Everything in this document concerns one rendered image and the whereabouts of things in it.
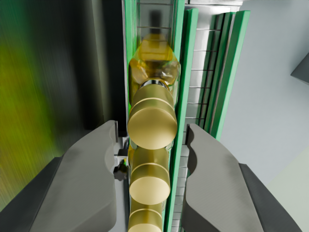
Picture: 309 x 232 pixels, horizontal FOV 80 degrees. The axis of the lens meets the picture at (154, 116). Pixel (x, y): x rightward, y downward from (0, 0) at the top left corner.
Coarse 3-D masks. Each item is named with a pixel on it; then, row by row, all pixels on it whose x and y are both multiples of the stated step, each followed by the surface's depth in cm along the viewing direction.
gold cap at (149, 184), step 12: (144, 156) 16; (156, 156) 16; (132, 168) 16; (144, 168) 15; (156, 168) 15; (168, 168) 17; (132, 180) 15; (144, 180) 14; (156, 180) 14; (168, 180) 15; (132, 192) 15; (144, 192) 15; (156, 192) 15; (168, 192) 15
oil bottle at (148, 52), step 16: (144, 48) 26; (160, 48) 27; (128, 64) 20; (144, 64) 18; (160, 64) 18; (176, 64) 19; (128, 80) 20; (144, 80) 18; (160, 80) 18; (176, 80) 18; (176, 96) 20
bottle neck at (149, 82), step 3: (147, 81) 18; (150, 81) 17; (153, 81) 17; (156, 81) 17; (159, 81) 18; (144, 84) 17; (147, 84) 17; (159, 84) 17; (162, 84) 17; (165, 87) 17
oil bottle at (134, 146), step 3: (129, 114) 22; (132, 141) 22; (132, 144) 22; (135, 144) 22; (171, 144) 22; (132, 147) 22; (135, 147) 22; (165, 147) 22; (168, 147) 22; (171, 147) 23; (168, 150) 23
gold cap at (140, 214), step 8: (136, 208) 19; (144, 208) 18; (152, 208) 19; (160, 208) 19; (136, 216) 18; (144, 216) 18; (152, 216) 18; (160, 216) 19; (128, 224) 18; (136, 224) 17; (144, 224) 17; (152, 224) 17; (160, 224) 18
